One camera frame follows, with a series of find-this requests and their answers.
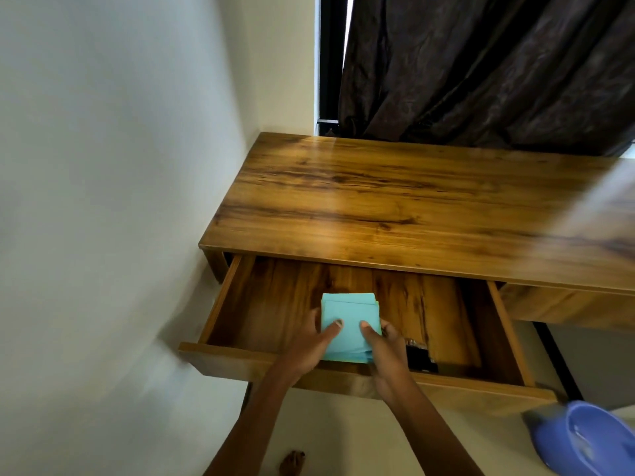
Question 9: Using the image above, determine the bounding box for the person's left hand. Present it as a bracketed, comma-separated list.
[277, 309, 345, 385]

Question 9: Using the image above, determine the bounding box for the person's right hand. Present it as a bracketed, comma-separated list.
[359, 319, 415, 402]

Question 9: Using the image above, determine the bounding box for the black lighter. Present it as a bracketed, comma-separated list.
[405, 339, 441, 376]

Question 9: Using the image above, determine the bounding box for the blue sticky note pad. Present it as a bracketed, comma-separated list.
[319, 292, 384, 366]

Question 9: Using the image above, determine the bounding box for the wooden drawer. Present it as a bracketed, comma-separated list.
[497, 283, 635, 333]
[177, 253, 560, 418]

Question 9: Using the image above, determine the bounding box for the person's right forearm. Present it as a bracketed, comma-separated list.
[383, 390, 486, 476]

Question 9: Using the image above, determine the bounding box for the person's left forearm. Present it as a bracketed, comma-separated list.
[202, 375, 294, 476]

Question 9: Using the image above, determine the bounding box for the person's bare foot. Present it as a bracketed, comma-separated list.
[278, 450, 308, 476]

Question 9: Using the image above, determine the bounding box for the blue plastic bin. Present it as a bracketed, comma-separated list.
[522, 399, 635, 476]

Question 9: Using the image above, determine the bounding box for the dark brown leaf-patterned curtain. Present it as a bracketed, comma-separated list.
[337, 0, 635, 158]

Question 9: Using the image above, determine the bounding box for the black window frame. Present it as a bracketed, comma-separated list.
[314, 0, 356, 138]

